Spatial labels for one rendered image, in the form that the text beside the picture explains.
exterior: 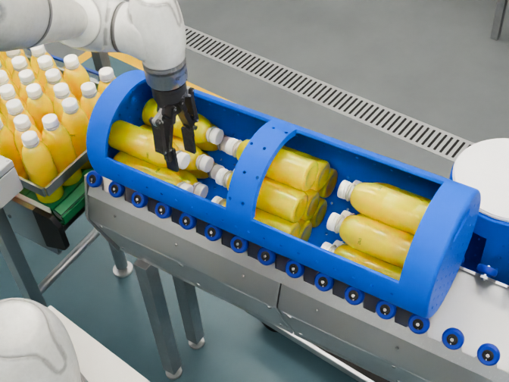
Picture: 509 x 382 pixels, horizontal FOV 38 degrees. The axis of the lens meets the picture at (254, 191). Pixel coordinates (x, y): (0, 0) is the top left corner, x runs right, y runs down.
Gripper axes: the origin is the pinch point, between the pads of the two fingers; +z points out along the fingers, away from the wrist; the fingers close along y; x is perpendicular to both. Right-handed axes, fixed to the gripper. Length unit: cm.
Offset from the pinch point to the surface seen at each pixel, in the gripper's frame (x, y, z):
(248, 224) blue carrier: -23.5, -8.5, 4.3
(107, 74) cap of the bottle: 38.0, 17.8, 3.5
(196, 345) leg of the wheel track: 19, 11, 113
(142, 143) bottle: 9.8, -1.8, 0.5
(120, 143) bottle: 15.8, -3.0, 2.1
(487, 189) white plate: -63, 33, 11
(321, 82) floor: 53, 168, 115
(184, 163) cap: -0.7, -0.2, 3.5
